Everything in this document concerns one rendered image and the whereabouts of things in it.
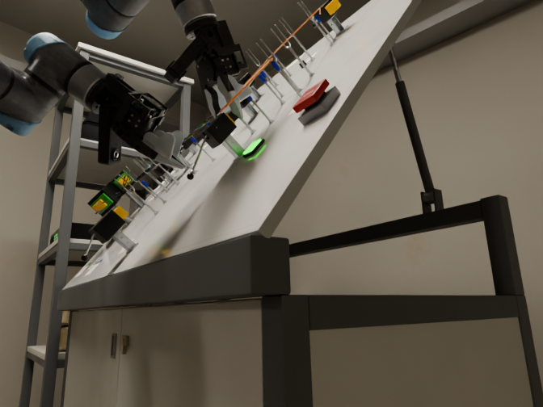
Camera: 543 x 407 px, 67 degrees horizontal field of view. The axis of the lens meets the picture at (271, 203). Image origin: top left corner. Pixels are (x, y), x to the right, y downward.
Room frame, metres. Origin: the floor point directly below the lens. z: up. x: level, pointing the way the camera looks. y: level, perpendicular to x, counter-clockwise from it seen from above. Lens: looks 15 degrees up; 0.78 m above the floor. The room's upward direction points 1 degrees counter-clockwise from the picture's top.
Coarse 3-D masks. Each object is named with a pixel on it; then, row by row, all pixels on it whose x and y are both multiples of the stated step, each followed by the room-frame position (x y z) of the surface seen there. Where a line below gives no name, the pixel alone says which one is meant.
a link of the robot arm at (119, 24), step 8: (80, 0) 0.69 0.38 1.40; (88, 0) 0.67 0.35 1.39; (96, 0) 0.67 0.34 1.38; (104, 0) 0.66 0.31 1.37; (88, 8) 0.69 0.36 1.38; (96, 8) 0.68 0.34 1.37; (104, 8) 0.67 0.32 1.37; (112, 8) 0.67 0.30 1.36; (88, 16) 0.71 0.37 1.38; (96, 16) 0.70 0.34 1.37; (104, 16) 0.69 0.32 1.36; (112, 16) 0.68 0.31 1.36; (120, 16) 0.68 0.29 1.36; (128, 16) 0.69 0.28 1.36; (88, 24) 0.72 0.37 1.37; (96, 24) 0.71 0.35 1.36; (104, 24) 0.71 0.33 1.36; (112, 24) 0.71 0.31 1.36; (120, 24) 0.71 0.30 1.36; (96, 32) 0.73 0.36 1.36; (104, 32) 0.73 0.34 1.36; (112, 32) 0.73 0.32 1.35; (120, 32) 0.75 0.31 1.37
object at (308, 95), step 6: (318, 84) 0.57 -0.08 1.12; (324, 84) 0.56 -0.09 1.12; (306, 90) 0.60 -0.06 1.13; (312, 90) 0.57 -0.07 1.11; (318, 90) 0.56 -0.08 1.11; (324, 90) 0.56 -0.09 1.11; (306, 96) 0.57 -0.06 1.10; (312, 96) 0.55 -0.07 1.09; (318, 96) 0.56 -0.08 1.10; (300, 102) 0.57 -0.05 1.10; (306, 102) 0.56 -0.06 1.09; (312, 102) 0.56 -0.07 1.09; (318, 102) 0.57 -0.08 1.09; (294, 108) 0.59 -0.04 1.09; (300, 108) 0.58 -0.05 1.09; (306, 108) 0.59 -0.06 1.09
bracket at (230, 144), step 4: (228, 136) 0.77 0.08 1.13; (232, 136) 0.77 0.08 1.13; (228, 140) 0.77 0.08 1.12; (232, 140) 0.77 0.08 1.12; (224, 144) 0.78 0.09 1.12; (228, 144) 0.77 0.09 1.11; (232, 144) 0.78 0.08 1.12; (236, 144) 0.78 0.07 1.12; (228, 148) 0.78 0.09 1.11; (232, 148) 0.78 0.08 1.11; (236, 148) 0.78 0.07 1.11; (240, 148) 0.79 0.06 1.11; (232, 152) 0.79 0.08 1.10; (236, 152) 0.78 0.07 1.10; (240, 152) 0.79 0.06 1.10; (236, 156) 0.79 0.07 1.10; (240, 156) 0.79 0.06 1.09
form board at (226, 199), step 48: (384, 0) 0.87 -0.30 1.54; (336, 48) 0.88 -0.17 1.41; (384, 48) 0.60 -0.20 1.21; (288, 96) 0.89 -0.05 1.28; (240, 144) 0.90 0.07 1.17; (288, 144) 0.59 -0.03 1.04; (192, 192) 0.91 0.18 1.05; (240, 192) 0.60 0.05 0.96; (288, 192) 0.47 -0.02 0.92; (144, 240) 0.92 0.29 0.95; (192, 240) 0.61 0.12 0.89
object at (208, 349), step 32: (128, 320) 0.90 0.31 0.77; (160, 320) 0.75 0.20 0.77; (192, 320) 0.65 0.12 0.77; (224, 320) 0.57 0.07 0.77; (256, 320) 0.50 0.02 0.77; (128, 352) 0.89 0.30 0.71; (160, 352) 0.75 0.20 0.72; (192, 352) 0.64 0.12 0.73; (224, 352) 0.57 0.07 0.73; (256, 352) 0.50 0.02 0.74; (128, 384) 0.88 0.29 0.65; (160, 384) 0.74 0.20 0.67; (192, 384) 0.64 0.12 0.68; (224, 384) 0.57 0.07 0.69; (256, 384) 0.51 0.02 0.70
